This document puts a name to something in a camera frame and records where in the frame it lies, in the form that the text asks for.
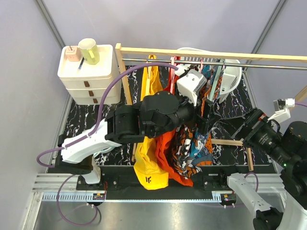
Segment pink cube holder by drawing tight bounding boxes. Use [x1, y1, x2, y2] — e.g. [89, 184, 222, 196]
[65, 46, 81, 62]

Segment mint green hanger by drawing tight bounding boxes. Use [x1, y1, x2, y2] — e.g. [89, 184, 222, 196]
[208, 59, 225, 102]

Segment purple cable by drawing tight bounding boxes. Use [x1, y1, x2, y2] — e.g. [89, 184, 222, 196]
[35, 64, 179, 226]
[199, 100, 307, 209]

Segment blue pen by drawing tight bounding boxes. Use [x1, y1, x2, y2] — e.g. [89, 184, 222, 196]
[77, 57, 84, 71]

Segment thin pink hanger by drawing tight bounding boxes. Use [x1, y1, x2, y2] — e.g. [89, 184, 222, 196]
[199, 58, 203, 73]

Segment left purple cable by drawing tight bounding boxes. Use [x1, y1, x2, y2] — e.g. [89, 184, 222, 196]
[35, 64, 179, 226]

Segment black orange patterned shorts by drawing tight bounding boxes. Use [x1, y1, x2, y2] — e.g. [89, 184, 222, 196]
[169, 64, 203, 179]

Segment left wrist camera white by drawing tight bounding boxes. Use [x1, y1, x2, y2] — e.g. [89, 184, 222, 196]
[177, 69, 207, 107]

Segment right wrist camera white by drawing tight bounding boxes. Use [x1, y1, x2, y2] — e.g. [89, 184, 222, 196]
[268, 98, 295, 124]

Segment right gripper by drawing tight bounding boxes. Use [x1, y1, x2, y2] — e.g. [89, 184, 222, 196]
[218, 104, 296, 165]

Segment white laundry basket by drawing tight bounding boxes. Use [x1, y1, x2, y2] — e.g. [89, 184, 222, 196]
[178, 47, 242, 104]

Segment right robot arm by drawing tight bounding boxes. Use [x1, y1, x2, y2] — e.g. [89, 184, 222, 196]
[218, 108, 307, 230]

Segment blue patterned shorts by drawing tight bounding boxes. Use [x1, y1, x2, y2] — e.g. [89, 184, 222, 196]
[189, 65, 223, 168]

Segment green mug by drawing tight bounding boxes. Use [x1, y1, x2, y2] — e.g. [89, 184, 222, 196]
[78, 38, 100, 65]

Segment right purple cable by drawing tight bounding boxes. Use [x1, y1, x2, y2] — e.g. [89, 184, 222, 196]
[199, 100, 307, 209]

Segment wooden clothes rack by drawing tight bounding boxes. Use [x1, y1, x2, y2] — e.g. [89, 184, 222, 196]
[114, 43, 307, 172]

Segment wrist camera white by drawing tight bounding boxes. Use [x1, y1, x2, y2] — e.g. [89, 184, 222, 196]
[177, 69, 207, 107]
[268, 98, 295, 124]

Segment yellow shorts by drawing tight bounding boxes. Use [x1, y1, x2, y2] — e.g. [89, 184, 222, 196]
[133, 66, 168, 190]

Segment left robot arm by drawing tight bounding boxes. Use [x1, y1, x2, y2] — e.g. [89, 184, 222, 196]
[55, 91, 220, 190]

